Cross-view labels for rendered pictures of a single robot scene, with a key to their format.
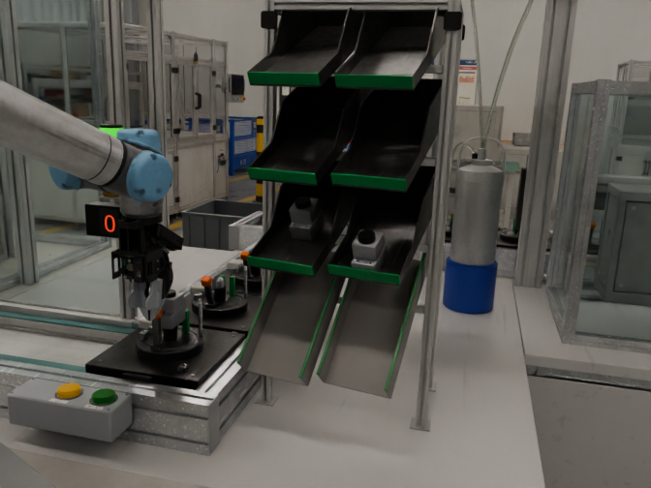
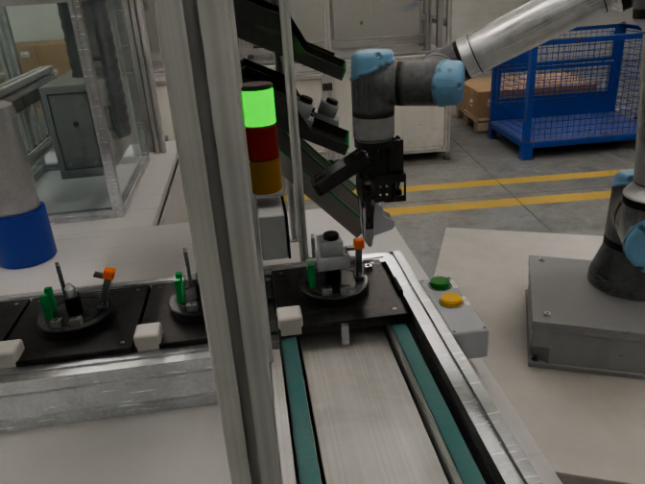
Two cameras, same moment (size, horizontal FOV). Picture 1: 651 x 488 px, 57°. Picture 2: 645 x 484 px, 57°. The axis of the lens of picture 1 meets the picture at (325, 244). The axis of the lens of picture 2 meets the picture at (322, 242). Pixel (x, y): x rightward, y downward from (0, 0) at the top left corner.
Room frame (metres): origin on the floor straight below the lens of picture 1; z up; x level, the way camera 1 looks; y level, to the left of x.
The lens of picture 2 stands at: (1.54, 1.30, 1.55)
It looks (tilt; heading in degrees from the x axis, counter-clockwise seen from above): 24 degrees down; 250
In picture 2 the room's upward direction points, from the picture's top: 4 degrees counter-clockwise
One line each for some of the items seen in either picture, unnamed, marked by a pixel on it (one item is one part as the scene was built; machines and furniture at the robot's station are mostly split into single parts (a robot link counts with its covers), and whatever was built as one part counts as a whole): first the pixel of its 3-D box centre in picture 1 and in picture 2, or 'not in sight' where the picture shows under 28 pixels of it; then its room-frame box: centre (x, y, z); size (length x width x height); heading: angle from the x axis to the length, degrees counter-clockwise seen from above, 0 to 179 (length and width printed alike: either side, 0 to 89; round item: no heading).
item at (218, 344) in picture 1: (170, 351); (334, 294); (1.17, 0.32, 0.96); 0.24 x 0.24 x 0.02; 76
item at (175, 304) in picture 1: (170, 305); (326, 250); (1.18, 0.32, 1.06); 0.08 x 0.04 x 0.07; 168
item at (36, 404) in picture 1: (70, 408); (450, 315); (0.98, 0.45, 0.93); 0.21 x 0.07 x 0.06; 76
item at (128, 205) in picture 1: (142, 203); (372, 127); (1.08, 0.33, 1.29); 0.08 x 0.08 x 0.05
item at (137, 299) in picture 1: (137, 299); (379, 226); (1.08, 0.35, 1.11); 0.06 x 0.03 x 0.09; 166
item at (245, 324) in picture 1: (220, 291); (203, 286); (1.42, 0.26, 1.01); 0.24 x 0.24 x 0.13; 76
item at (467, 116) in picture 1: (496, 157); not in sight; (8.52, -2.35, 0.69); 2.42 x 1.03 x 1.38; 72
